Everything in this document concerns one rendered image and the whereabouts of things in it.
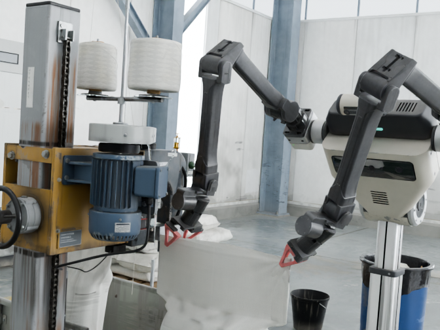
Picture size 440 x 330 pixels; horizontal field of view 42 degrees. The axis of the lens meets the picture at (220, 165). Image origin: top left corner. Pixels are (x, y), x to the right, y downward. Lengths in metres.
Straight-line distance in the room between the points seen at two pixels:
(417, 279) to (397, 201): 1.82
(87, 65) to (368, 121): 0.93
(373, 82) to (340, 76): 8.95
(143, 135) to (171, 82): 0.21
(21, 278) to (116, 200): 0.41
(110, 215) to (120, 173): 0.12
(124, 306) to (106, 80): 1.11
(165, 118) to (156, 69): 6.18
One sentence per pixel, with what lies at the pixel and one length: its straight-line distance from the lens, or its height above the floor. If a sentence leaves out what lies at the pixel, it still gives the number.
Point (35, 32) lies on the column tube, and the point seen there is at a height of 1.67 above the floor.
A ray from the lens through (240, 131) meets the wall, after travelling 9.95.
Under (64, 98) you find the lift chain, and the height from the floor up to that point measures 1.48.
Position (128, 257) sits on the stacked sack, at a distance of 4.88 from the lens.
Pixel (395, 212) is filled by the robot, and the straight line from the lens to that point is 2.18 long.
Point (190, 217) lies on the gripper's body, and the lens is 1.91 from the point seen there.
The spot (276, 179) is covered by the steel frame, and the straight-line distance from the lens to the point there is 10.61.
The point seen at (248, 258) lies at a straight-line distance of 1.80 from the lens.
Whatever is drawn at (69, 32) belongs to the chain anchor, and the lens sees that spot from 1.81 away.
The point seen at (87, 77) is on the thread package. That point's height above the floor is 1.56.
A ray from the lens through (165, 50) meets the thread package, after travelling 1.76.
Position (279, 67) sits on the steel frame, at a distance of 10.71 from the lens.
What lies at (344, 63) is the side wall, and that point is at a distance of 10.45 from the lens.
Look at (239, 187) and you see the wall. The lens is 10.07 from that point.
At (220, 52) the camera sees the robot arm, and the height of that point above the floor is 1.66.
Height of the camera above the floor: 1.41
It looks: 3 degrees down
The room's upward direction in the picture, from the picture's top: 4 degrees clockwise
